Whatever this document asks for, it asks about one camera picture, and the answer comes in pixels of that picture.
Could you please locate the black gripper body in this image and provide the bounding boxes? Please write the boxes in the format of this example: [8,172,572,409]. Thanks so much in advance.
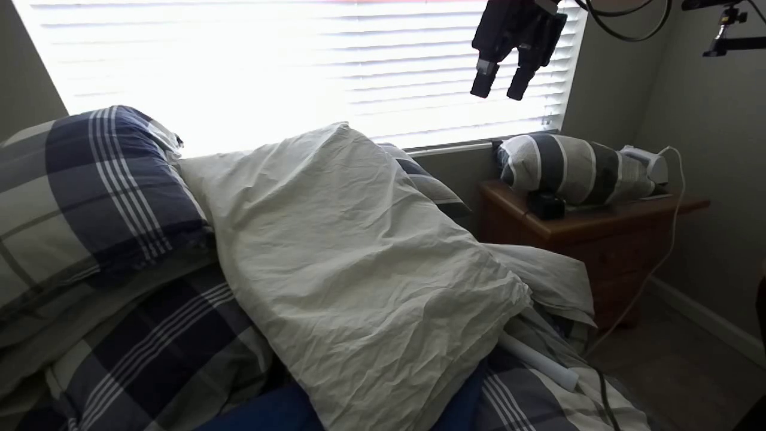
[471,0,568,66]

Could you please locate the white pillow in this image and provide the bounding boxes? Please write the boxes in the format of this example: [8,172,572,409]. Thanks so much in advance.
[181,121,530,395]

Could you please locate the white appliance on nightstand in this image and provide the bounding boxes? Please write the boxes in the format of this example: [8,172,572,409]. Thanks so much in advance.
[621,146,671,195]

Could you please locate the wooden nightstand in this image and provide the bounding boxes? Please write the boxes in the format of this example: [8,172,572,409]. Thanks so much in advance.
[476,178,710,329]

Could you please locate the blue plaid pillow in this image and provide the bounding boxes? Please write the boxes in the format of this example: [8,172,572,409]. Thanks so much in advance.
[0,105,209,318]

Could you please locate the white bed sheet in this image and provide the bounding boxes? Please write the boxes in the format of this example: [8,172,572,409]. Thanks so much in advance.
[491,244,596,327]

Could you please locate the white plastic rod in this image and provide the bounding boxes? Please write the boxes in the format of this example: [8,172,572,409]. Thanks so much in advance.
[498,334,579,389]

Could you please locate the white window blinds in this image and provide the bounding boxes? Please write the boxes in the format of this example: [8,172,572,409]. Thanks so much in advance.
[3,0,586,154]

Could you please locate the blue cloth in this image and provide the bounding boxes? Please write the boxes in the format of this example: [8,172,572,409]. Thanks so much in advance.
[200,360,489,431]

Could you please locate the blue plaid duvet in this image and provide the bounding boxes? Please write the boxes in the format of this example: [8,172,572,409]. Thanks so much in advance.
[0,268,651,431]

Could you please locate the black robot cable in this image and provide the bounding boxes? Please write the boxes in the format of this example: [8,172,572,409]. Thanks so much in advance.
[574,0,675,42]

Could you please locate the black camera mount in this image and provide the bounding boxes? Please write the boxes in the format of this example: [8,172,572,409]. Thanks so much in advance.
[682,0,766,56]

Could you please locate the white cable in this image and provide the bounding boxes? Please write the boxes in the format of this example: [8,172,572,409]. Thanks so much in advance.
[581,144,689,357]

